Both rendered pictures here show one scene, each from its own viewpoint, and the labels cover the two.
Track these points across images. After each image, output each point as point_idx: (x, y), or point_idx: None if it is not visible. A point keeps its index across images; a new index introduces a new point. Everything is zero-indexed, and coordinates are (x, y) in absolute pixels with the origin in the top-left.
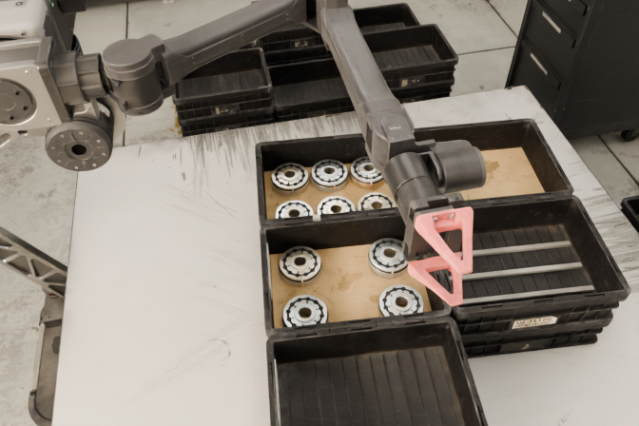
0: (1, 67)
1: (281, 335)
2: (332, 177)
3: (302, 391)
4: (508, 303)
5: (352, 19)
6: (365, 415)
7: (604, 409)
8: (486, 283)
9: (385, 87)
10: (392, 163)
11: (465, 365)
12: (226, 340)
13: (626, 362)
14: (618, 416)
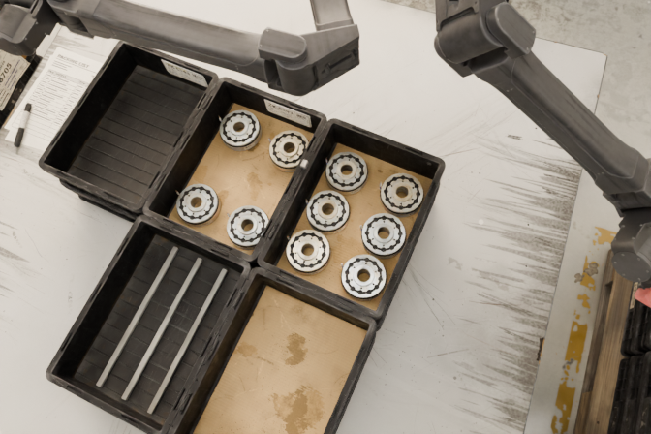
0: None
1: (213, 84)
2: (373, 231)
3: (191, 104)
4: (115, 262)
5: (238, 53)
6: (146, 134)
7: (51, 336)
8: (171, 296)
9: (116, 20)
10: None
11: (100, 191)
12: (295, 102)
13: (62, 392)
14: (40, 343)
